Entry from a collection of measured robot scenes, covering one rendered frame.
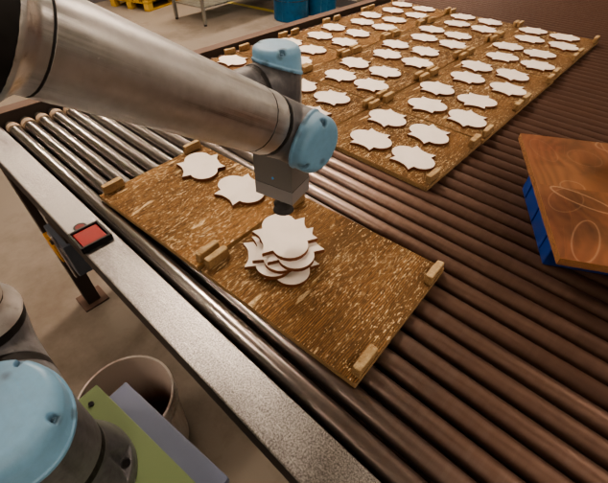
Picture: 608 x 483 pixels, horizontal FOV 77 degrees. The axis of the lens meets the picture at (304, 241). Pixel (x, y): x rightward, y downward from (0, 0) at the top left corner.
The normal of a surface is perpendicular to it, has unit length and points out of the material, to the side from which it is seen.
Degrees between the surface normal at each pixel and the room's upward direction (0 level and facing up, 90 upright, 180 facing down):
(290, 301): 0
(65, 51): 87
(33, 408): 8
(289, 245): 0
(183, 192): 0
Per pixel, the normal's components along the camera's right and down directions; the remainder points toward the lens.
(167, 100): 0.67, 0.61
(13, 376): 0.13, -0.65
